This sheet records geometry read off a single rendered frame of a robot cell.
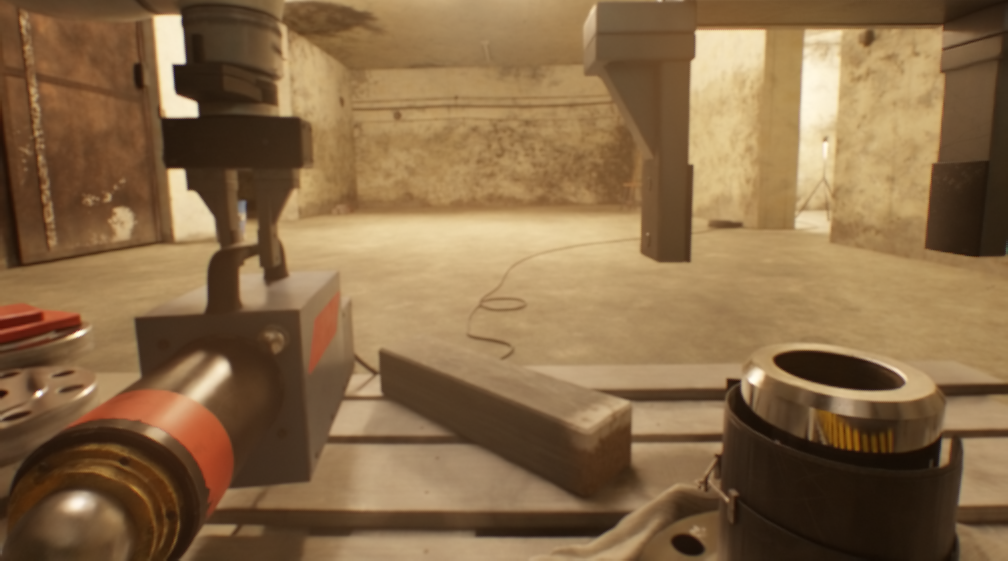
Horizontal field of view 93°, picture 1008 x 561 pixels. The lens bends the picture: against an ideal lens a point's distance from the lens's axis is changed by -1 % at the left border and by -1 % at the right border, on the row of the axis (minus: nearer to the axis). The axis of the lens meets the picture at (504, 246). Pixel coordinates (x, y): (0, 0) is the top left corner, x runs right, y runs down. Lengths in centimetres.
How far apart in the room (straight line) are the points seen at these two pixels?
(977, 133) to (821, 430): 18
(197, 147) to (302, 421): 28
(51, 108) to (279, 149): 447
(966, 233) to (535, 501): 51
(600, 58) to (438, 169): 1068
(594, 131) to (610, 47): 1071
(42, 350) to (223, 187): 67
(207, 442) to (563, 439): 40
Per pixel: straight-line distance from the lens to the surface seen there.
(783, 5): 24
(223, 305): 50
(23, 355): 117
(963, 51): 30
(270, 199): 56
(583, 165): 1084
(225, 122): 56
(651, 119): 22
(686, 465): 75
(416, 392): 85
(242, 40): 55
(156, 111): 575
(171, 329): 52
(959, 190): 29
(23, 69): 488
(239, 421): 41
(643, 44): 21
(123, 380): 169
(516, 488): 67
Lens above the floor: 52
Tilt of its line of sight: 7 degrees down
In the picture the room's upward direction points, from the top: 1 degrees counter-clockwise
